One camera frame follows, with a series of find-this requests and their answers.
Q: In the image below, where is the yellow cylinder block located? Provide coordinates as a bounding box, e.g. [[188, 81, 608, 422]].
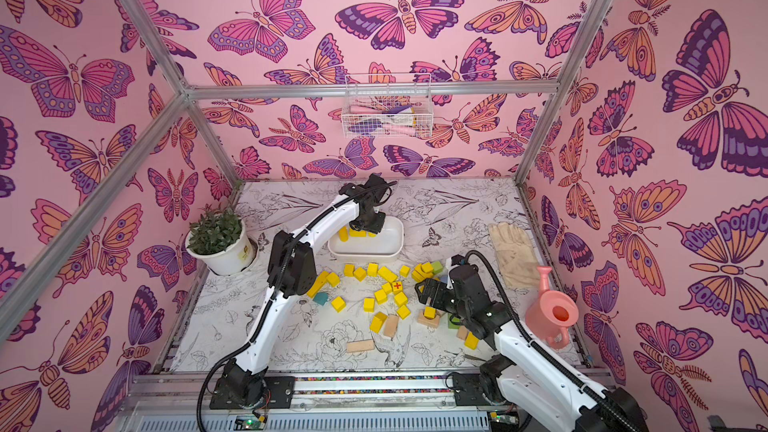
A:
[[338, 226, 349, 242]]

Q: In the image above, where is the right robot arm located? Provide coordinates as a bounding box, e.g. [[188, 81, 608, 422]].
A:
[[414, 250, 648, 431]]

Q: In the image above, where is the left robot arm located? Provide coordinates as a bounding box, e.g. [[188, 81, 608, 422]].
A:
[[195, 174, 396, 431]]

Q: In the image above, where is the yellow long block right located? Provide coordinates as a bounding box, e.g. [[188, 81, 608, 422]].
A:
[[463, 332, 479, 350]]

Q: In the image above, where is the natural wood block upright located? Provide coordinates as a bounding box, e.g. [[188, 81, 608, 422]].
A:
[[382, 315, 400, 339]]

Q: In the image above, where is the white plastic bin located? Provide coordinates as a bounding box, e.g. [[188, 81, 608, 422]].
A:
[[328, 216, 405, 263]]

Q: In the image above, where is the beige work glove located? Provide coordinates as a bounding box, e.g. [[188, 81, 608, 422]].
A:
[[488, 223, 540, 289]]

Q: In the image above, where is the pink watering can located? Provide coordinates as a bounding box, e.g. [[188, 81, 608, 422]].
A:
[[525, 266, 580, 350]]

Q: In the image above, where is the long natural wood block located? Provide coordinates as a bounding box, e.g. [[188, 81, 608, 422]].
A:
[[346, 339, 375, 354]]

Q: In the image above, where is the teal block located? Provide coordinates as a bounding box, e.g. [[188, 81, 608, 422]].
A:
[[313, 292, 329, 306]]

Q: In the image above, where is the potted green plant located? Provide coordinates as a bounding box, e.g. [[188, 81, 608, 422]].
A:
[[185, 207, 257, 276]]

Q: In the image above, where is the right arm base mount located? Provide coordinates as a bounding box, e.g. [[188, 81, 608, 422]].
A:
[[444, 371, 519, 407]]

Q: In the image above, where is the wire basket on wall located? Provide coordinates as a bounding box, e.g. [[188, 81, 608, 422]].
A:
[[340, 72, 434, 139]]

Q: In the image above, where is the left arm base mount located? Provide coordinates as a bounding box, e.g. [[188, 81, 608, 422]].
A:
[[209, 373, 296, 411]]

